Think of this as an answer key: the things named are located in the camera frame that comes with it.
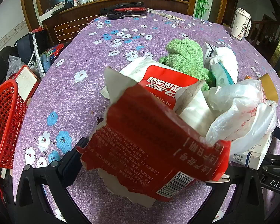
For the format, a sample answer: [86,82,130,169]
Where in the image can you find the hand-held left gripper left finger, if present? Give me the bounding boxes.
[15,138,89,224]

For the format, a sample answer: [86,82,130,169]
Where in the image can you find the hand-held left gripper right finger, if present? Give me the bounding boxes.
[205,165,265,224]

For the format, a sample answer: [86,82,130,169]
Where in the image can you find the white blue medicine box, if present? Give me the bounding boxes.
[232,133,273,170]

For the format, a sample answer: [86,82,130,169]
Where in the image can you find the white plastic bag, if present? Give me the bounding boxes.
[205,79,278,154]

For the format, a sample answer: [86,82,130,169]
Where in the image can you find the yellow card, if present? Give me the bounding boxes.
[258,73,279,103]

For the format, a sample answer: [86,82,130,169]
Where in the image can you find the torn red cardboard box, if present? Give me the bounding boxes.
[76,66,231,209]

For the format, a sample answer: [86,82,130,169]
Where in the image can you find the red plastic basket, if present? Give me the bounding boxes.
[0,79,28,171]

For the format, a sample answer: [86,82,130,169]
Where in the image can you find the white red wet wipe packet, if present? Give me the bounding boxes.
[100,57,216,137]

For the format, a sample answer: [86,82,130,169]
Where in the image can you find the green fuzzy cloth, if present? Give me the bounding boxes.
[159,38,216,91]

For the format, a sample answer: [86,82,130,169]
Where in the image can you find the teal tissue packet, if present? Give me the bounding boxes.
[211,62,236,85]

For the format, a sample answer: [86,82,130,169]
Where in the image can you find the white box with red rim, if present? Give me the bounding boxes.
[14,65,41,102]

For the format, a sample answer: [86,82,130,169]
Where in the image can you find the white sock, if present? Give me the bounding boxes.
[209,47,238,84]

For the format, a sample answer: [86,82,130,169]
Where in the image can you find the blue gloves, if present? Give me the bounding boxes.
[38,54,52,73]

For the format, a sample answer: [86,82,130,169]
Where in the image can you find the wooden stair railing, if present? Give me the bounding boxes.
[250,14,280,52]

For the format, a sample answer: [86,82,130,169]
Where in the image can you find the clear plastic bag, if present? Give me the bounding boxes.
[6,55,26,80]

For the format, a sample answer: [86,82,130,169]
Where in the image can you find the white measuring tape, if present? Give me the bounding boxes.
[32,31,46,77]

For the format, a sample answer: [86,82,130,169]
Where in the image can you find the purple floral tablecloth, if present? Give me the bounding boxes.
[13,12,280,224]

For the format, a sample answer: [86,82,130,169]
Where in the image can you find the small white box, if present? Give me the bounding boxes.
[204,42,217,63]

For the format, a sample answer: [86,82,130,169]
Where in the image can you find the white patterned cup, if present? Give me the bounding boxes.
[231,8,251,40]

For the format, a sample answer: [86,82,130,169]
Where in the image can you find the black sofa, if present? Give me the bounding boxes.
[0,45,19,91]

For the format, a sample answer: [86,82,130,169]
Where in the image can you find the black bag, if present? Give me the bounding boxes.
[15,30,52,59]

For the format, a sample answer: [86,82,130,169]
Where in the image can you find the flat white box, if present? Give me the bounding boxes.
[38,7,63,19]

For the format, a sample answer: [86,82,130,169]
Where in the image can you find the long black tool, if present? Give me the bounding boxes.
[100,2,144,14]

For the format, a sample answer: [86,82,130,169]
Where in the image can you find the wooden sticks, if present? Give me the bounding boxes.
[146,8,185,21]

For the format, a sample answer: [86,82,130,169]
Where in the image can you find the red handled tool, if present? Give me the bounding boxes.
[113,7,146,13]

